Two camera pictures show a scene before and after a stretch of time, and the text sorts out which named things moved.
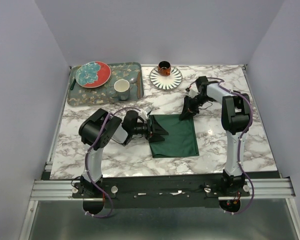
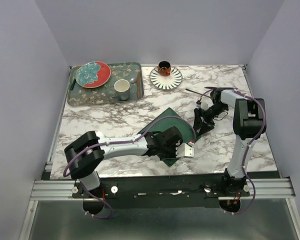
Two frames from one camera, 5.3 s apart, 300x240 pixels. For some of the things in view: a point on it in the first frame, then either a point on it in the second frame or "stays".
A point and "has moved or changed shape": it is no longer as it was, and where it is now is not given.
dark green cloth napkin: [171, 137] has moved or changed shape
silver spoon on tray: [132, 80] stays
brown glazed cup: [164, 68] stays
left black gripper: [150, 135] to [173, 154]
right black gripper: [187, 107] to [197, 120]
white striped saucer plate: [166, 82] stays
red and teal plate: [92, 74] stays
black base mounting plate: [158, 192] stays
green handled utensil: [73, 84] stays
